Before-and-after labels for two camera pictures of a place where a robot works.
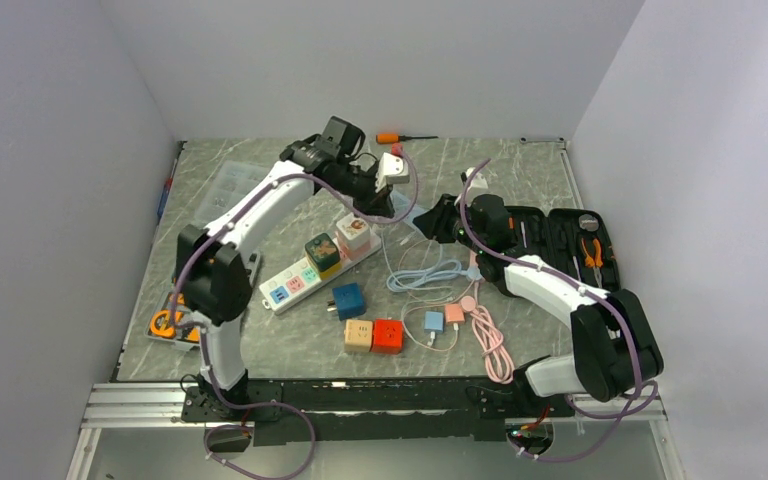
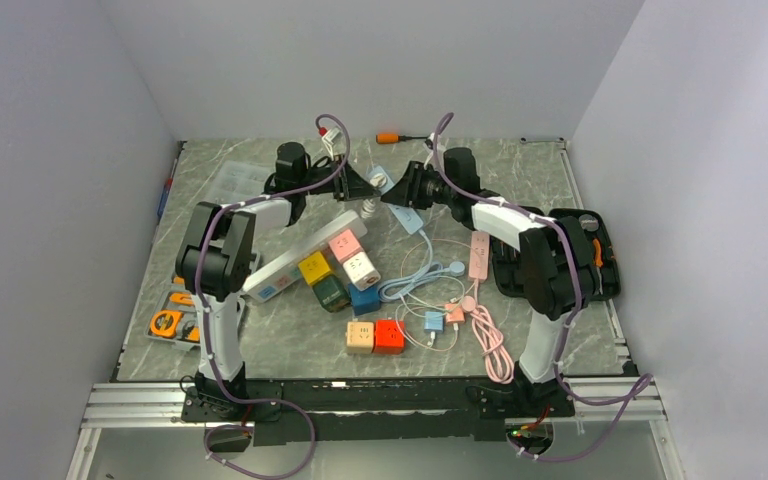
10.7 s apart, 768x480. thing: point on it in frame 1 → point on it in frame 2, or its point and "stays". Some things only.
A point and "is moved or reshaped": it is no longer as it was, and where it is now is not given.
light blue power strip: [402, 205] is moved or reshaped
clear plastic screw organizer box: [231, 180] stays
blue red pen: [166, 190] stays
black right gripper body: [448, 224] → [429, 189]
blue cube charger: [348, 301] → [365, 301]
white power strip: [288, 285] → [283, 275]
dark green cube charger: [324, 255] → [332, 293]
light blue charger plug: [434, 322] stays
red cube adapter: [388, 336] stays
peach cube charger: [358, 335] stays
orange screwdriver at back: [396, 137] stays
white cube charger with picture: [354, 236] → [361, 272]
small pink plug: [454, 314] stays
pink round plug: [468, 303] stays
